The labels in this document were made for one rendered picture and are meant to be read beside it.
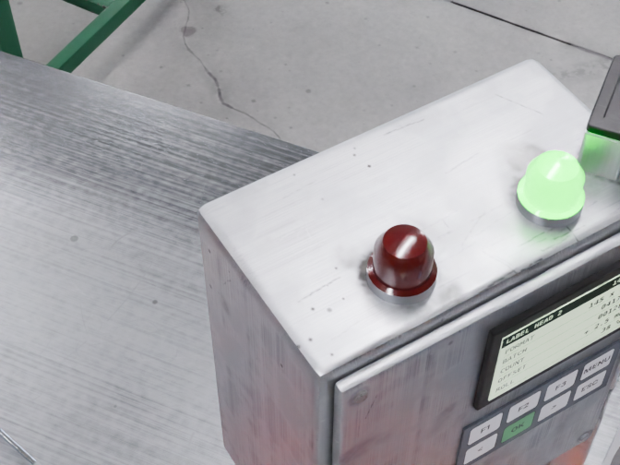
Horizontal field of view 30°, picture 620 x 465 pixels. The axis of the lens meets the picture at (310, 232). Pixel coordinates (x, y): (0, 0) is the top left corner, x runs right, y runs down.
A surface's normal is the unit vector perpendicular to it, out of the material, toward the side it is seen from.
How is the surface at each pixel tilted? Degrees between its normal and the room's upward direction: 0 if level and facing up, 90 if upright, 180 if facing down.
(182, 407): 0
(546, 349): 90
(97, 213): 0
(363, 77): 0
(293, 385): 90
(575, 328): 90
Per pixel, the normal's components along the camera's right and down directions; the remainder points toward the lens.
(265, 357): -0.85, 0.40
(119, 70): 0.00, -0.63
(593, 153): -0.40, 0.71
